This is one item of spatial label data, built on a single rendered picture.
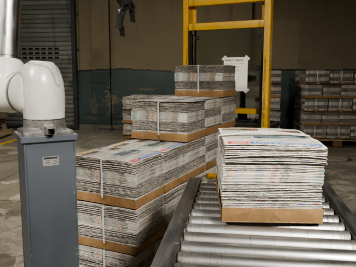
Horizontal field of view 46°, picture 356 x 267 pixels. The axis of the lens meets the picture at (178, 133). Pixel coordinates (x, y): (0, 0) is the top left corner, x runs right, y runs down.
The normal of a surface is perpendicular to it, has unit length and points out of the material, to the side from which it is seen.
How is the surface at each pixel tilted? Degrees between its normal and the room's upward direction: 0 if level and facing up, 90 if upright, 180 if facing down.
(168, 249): 0
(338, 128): 90
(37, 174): 90
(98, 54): 90
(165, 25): 90
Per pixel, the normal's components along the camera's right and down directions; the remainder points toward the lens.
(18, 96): -0.46, 0.13
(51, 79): 0.64, -0.14
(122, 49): -0.14, 0.14
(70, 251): 0.47, 0.12
